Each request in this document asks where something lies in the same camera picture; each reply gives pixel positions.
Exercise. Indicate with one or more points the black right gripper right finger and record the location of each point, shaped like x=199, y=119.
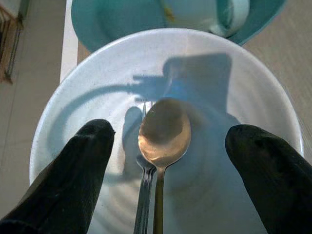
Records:
x=273, y=185

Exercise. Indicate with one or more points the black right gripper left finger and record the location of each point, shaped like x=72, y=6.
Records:
x=61, y=180

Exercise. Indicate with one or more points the silver metal fork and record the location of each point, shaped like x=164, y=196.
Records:
x=145, y=187

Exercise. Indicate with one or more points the gold metal spoon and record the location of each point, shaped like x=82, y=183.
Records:
x=165, y=131

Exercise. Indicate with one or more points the white ceramic bowl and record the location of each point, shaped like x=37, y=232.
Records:
x=109, y=61

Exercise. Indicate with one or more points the brown wooden chair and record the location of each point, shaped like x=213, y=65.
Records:
x=9, y=31

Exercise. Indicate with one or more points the teal plastic bowl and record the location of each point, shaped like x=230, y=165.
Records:
x=109, y=22

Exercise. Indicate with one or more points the white and teal cup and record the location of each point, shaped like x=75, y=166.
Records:
x=195, y=14

